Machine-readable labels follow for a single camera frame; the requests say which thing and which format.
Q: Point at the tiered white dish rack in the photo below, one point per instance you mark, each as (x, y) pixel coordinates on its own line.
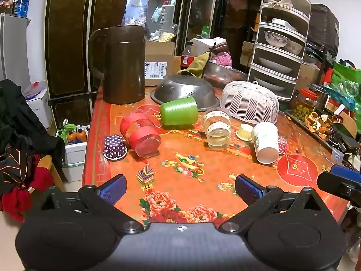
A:
(284, 2)

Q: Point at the white cardboard box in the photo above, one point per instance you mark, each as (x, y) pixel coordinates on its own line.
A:
(41, 107)

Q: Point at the glass jar with red lid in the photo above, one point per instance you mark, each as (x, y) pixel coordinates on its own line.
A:
(304, 107)

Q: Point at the green shopping bag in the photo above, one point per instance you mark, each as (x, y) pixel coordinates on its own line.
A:
(348, 82)

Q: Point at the cola bottle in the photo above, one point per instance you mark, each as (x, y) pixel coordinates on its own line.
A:
(186, 58)

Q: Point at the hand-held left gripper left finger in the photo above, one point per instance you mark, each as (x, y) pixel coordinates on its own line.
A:
(112, 189)

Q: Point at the pile of dried peels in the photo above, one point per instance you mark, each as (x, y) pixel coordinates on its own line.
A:
(317, 122)

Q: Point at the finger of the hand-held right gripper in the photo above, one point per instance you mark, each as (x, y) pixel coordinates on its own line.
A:
(345, 173)

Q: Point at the red floral tablecloth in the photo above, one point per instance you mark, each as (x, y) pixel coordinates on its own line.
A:
(183, 180)

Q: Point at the black bag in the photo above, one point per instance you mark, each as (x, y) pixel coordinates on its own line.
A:
(323, 28)

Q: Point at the purple polka-dot paper cup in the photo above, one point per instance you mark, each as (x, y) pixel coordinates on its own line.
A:
(114, 146)

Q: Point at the brown plastic pitcher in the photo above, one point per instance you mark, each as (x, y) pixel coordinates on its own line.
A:
(124, 67)

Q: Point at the small red polka-dot cup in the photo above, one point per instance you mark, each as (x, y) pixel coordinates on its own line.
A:
(282, 145)

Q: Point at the metal colander bowl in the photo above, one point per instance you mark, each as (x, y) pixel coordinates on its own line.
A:
(183, 87)

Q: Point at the blue patterned ceramic bowl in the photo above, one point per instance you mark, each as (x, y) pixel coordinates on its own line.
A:
(275, 39)

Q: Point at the green spray bottle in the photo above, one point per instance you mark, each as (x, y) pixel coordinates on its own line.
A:
(64, 132)

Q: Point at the white ceramic plate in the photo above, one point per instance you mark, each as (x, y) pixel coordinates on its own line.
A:
(275, 65)

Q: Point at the hanging snack bag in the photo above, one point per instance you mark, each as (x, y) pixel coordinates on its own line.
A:
(135, 5)

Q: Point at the pink cloth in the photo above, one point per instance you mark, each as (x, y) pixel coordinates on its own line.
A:
(222, 59)

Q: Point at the yellow-green cloth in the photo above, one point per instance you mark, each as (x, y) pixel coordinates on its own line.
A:
(197, 65)

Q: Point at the white mesh food cover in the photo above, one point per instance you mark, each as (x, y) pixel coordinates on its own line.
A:
(248, 101)

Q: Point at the pile of dark clothes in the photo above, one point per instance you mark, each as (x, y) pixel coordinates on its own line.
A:
(19, 135)

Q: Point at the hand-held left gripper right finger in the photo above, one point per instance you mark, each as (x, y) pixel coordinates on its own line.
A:
(248, 189)

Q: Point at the dark wooden cabinet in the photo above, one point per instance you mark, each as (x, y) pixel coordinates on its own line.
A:
(70, 34)

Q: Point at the white refrigerator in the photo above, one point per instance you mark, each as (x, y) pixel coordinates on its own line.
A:
(12, 50)

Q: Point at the white paper cup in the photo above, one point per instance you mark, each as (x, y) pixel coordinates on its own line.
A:
(265, 144)

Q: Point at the small yellow paper cup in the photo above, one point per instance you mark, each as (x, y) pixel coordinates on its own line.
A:
(243, 132)

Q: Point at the green plastic cup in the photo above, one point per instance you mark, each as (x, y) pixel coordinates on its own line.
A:
(179, 111)

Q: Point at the orange bottle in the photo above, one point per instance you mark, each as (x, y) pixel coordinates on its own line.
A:
(71, 137)
(81, 136)

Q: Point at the blue water bottle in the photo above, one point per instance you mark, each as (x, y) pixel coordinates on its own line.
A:
(22, 4)

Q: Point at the white foam box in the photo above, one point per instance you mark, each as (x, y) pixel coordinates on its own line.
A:
(74, 158)

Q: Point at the metal basin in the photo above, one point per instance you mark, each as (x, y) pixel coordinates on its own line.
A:
(225, 76)

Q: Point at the red transparent plastic cup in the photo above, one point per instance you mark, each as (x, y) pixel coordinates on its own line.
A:
(139, 132)

